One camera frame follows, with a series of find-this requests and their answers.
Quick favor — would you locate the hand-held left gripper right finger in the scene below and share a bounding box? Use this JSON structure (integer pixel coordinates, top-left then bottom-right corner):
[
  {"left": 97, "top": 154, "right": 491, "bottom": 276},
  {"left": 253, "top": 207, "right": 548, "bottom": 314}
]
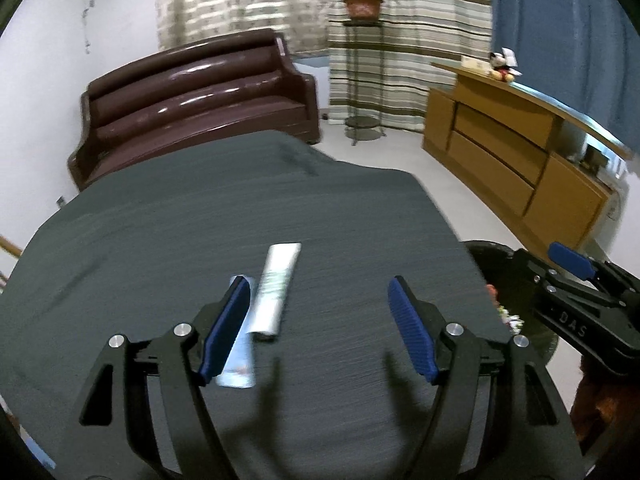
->
[{"left": 388, "top": 276, "right": 583, "bottom": 480}]

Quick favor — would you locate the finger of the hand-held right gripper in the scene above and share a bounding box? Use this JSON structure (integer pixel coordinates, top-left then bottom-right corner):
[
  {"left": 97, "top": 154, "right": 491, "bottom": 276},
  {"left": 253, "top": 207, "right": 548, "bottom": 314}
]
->
[
  {"left": 512, "top": 249, "right": 618, "bottom": 311},
  {"left": 547, "top": 242, "right": 640, "bottom": 301}
]

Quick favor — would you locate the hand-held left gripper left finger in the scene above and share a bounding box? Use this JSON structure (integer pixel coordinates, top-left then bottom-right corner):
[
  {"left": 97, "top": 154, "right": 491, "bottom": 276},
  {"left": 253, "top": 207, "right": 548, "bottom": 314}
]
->
[{"left": 60, "top": 276, "right": 251, "bottom": 480}]

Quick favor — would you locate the blue white tube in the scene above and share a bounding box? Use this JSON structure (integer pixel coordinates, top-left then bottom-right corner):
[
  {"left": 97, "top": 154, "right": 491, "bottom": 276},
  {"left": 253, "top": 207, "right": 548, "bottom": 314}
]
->
[{"left": 216, "top": 274, "right": 258, "bottom": 389}]

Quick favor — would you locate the black trash bin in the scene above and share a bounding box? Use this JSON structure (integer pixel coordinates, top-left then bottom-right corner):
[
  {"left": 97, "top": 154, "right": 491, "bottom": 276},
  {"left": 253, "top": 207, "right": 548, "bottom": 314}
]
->
[{"left": 457, "top": 240, "right": 558, "bottom": 366}]

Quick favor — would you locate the wooden cabinet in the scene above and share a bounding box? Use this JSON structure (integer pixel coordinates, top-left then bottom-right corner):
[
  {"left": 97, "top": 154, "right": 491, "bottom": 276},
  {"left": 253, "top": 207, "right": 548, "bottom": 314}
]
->
[{"left": 422, "top": 62, "right": 633, "bottom": 251}]

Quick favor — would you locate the mouse plush toy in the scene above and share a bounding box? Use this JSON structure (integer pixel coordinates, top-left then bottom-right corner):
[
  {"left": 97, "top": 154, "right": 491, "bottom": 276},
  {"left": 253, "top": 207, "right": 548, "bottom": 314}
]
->
[{"left": 487, "top": 47, "right": 523, "bottom": 82}]

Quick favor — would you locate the metal plant stand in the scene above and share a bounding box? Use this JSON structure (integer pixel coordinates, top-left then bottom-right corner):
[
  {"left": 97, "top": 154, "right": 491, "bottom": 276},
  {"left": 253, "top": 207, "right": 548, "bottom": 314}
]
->
[{"left": 342, "top": 20, "right": 388, "bottom": 147}]

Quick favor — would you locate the brown leather sofa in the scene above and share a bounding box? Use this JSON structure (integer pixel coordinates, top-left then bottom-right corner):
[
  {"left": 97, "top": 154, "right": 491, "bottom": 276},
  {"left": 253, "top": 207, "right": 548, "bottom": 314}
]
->
[{"left": 67, "top": 28, "right": 321, "bottom": 192}]

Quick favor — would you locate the wooden chair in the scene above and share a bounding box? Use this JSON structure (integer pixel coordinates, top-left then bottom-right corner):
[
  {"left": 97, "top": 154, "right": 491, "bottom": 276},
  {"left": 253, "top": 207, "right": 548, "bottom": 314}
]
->
[{"left": 0, "top": 232, "right": 23, "bottom": 291}]

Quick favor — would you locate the blue curtain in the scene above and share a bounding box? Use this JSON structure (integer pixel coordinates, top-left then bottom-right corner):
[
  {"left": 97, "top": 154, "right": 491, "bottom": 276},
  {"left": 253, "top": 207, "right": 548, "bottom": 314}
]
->
[{"left": 487, "top": 0, "right": 640, "bottom": 153}]

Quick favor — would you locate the striped curtain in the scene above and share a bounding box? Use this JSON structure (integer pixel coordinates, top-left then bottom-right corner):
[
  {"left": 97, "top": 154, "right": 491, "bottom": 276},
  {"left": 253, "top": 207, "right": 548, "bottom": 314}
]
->
[{"left": 325, "top": 0, "right": 493, "bottom": 133}]

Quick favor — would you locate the potted plant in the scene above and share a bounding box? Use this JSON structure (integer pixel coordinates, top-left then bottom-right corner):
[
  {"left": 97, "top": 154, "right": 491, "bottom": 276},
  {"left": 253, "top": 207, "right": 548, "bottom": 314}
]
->
[{"left": 327, "top": 0, "right": 386, "bottom": 22}]

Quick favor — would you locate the small dark frame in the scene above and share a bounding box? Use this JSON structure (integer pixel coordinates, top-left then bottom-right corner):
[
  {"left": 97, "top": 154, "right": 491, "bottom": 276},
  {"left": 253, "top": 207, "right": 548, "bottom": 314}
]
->
[{"left": 582, "top": 144, "right": 608, "bottom": 171}]

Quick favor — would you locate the wall cable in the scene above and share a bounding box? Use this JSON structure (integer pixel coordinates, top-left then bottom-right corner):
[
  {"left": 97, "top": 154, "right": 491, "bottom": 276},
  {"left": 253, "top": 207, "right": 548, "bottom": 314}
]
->
[{"left": 80, "top": 0, "right": 98, "bottom": 56}]

